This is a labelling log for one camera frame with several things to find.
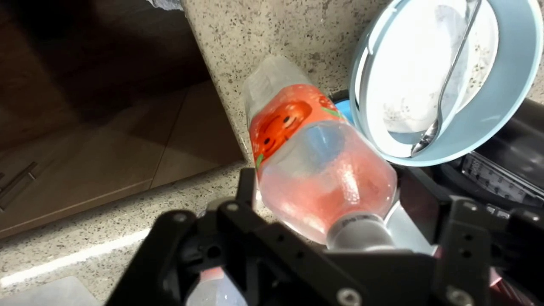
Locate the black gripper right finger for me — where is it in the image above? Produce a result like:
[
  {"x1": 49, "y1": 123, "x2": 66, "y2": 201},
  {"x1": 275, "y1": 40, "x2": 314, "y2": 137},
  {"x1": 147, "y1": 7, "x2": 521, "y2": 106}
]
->
[{"x1": 396, "y1": 186, "x2": 544, "y2": 306}]

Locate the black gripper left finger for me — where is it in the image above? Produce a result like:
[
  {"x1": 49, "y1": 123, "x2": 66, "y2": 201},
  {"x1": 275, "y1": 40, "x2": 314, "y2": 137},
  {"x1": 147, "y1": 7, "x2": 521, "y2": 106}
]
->
[{"x1": 103, "y1": 169, "x2": 353, "y2": 306}]

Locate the orange label plastic bottle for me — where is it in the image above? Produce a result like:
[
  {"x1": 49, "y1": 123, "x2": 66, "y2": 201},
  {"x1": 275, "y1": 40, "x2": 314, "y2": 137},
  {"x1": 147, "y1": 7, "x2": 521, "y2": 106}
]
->
[{"x1": 243, "y1": 53, "x2": 399, "y2": 252}]

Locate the red label water bottle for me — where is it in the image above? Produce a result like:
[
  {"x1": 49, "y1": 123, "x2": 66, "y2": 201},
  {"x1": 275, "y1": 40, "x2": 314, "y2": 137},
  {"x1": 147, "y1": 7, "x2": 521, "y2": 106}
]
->
[{"x1": 185, "y1": 266, "x2": 248, "y2": 306}]

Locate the light blue bowl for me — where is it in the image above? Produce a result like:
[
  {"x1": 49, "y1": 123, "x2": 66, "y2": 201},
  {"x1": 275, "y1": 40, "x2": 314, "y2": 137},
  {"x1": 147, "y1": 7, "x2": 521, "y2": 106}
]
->
[{"x1": 346, "y1": 0, "x2": 544, "y2": 171}]

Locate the metal spoon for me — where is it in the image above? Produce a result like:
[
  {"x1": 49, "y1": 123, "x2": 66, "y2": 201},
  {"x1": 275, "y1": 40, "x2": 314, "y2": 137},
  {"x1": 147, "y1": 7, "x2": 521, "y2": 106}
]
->
[{"x1": 409, "y1": 0, "x2": 484, "y2": 159}]

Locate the blue round lid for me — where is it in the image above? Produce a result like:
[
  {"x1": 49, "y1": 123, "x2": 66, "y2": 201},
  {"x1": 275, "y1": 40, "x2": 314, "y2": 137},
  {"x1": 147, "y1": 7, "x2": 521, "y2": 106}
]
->
[{"x1": 333, "y1": 99, "x2": 357, "y2": 125}]

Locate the metal drawer handle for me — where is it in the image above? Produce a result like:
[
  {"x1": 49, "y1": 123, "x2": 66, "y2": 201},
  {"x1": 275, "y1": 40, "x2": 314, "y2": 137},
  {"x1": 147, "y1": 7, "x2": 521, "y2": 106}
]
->
[{"x1": 0, "y1": 160, "x2": 42, "y2": 213}]

